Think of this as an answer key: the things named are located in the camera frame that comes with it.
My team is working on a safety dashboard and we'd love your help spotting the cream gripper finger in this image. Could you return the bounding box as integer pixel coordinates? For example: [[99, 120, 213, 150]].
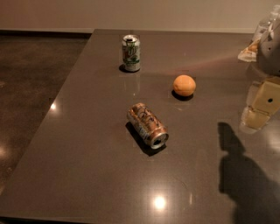
[[241, 107, 270, 130], [251, 76, 280, 116]]

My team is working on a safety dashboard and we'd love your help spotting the orange soda can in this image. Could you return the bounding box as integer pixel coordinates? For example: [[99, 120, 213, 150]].
[[127, 103, 169, 150]]

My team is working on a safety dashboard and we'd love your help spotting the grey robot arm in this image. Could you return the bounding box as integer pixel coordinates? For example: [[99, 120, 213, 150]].
[[240, 19, 280, 134]]

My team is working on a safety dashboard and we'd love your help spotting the green white soda can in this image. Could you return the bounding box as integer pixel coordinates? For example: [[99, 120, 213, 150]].
[[122, 34, 140, 73]]

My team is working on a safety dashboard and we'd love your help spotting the clear sanitizer pump bottle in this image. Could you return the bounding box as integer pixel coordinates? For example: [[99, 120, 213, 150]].
[[251, 4, 280, 42]]

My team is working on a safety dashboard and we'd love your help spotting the orange fruit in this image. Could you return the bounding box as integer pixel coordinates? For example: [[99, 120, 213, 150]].
[[173, 74, 196, 97]]

